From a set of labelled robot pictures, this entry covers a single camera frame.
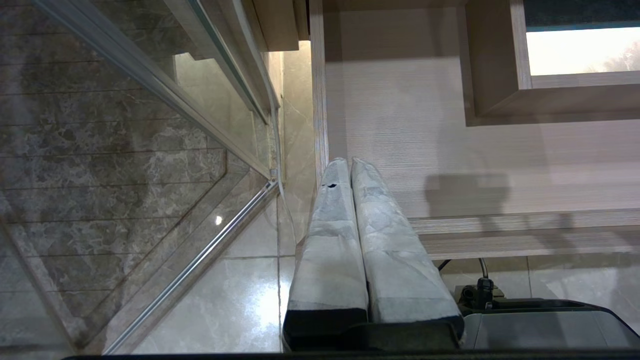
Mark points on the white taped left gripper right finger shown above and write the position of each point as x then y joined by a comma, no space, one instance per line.
400,270

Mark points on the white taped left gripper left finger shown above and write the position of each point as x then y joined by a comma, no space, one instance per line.
330,260

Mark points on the wooden vanity drawer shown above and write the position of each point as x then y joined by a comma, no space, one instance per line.
450,150

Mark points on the grey robot torso part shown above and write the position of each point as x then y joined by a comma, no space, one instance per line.
545,325

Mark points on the wooden vanity side panel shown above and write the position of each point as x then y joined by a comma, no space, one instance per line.
277,22

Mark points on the glass shower screen pale frame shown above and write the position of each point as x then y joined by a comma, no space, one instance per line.
150,150

